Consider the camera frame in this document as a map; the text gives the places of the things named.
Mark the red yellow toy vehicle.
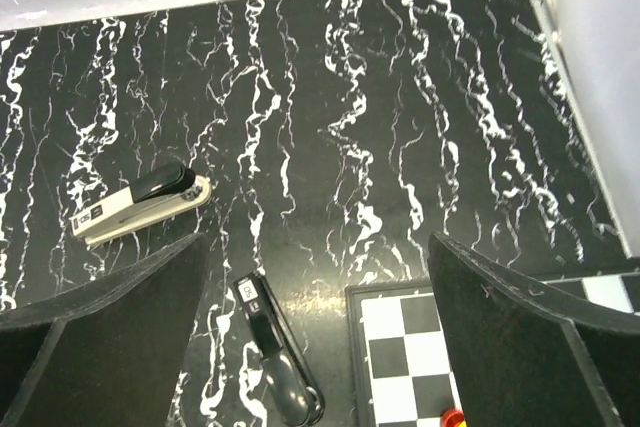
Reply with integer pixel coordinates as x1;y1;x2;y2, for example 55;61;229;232
440;409;467;427

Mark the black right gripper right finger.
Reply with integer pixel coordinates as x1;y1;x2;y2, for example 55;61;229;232
428;232;639;426

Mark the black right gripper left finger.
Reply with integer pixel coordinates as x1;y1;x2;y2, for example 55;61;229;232
1;234;209;426

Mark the black white checkerboard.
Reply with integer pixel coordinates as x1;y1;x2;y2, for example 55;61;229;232
345;271;640;427

